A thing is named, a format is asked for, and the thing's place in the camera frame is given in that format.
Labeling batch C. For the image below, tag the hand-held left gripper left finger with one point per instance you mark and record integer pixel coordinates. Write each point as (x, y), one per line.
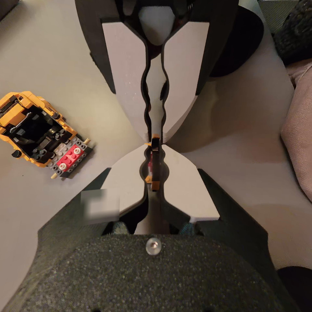
(126, 175)

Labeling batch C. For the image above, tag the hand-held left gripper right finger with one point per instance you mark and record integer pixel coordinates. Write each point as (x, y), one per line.
(190, 192)

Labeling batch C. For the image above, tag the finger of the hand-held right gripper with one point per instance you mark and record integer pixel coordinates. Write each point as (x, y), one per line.
(124, 68)
(185, 68)

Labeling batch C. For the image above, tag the red white orange lego strip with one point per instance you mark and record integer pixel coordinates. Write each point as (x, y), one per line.
(155, 151)

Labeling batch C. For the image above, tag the orange lego car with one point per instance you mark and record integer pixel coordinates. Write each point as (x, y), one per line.
(69, 158)

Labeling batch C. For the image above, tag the person's black fleece jacket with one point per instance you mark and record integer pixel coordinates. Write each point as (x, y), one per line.
(295, 34)

